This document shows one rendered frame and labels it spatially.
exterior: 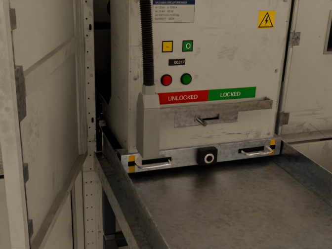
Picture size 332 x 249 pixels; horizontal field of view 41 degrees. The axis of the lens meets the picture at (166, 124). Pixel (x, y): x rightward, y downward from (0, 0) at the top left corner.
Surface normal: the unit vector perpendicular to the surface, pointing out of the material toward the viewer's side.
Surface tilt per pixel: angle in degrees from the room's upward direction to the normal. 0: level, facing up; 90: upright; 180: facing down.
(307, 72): 90
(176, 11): 90
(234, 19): 90
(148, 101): 60
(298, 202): 0
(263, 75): 90
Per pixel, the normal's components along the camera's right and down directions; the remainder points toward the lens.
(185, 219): 0.04, -0.94
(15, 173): -0.04, 0.35
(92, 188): 0.33, 0.34
